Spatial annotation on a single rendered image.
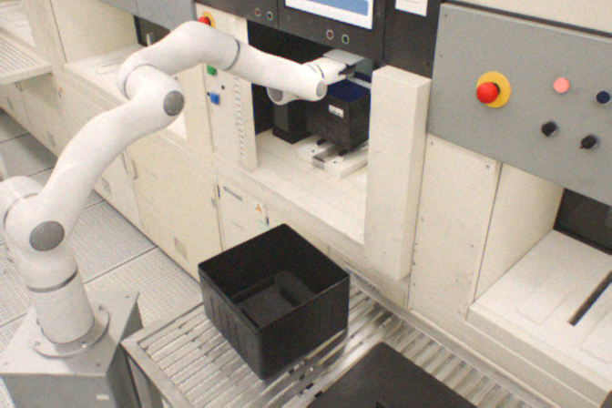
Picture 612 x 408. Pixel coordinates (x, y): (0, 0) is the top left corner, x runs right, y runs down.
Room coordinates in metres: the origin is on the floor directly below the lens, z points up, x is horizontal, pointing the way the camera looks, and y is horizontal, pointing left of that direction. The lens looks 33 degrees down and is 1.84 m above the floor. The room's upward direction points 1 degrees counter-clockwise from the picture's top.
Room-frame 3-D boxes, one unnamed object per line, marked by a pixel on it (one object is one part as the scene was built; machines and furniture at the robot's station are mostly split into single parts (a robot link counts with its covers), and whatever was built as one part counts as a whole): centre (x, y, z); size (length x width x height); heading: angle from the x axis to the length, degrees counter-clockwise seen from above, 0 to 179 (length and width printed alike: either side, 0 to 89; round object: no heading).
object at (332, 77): (1.59, -0.06, 1.21); 0.11 x 0.10 x 0.07; 137
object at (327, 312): (1.01, 0.09, 0.85); 0.28 x 0.28 x 0.17; 38
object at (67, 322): (0.99, 0.62, 0.85); 0.19 x 0.19 x 0.18
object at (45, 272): (1.01, 0.64, 1.07); 0.19 x 0.12 x 0.24; 41
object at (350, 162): (1.65, -0.12, 0.89); 0.22 x 0.21 x 0.04; 133
